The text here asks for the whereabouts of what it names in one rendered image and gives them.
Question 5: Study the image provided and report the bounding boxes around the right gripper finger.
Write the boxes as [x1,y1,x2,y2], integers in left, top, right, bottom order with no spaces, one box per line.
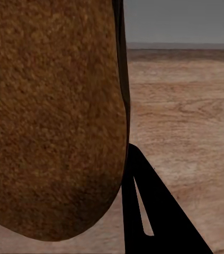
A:
[121,144,213,254]

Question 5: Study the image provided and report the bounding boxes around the sandal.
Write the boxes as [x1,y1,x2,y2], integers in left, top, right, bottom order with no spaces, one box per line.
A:
[0,0,131,242]

